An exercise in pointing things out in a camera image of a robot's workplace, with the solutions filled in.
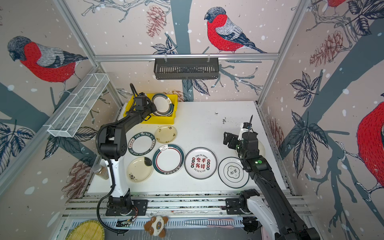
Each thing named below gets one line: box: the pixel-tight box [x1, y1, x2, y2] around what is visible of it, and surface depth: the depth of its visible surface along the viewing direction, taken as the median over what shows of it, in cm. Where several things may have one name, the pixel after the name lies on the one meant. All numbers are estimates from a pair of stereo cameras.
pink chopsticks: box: [184, 218, 234, 229], surface depth 71 cm
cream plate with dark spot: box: [126, 156, 153, 183], surface depth 87 cm
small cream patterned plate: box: [155, 125, 177, 144], surface depth 104 cm
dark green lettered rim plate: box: [128, 132, 156, 156], surface depth 100 cm
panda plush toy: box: [144, 215, 169, 238], surface depth 68 cm
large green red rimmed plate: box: [152, 143, 185, 176], surface depth 92 cm
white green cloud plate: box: [218, 157, 250, 189], surface depth 85 cm
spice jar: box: [92, 164, 110, 180], surface depth 79 cm
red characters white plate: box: [184, 147, 218, 180], surface depth 90 cm
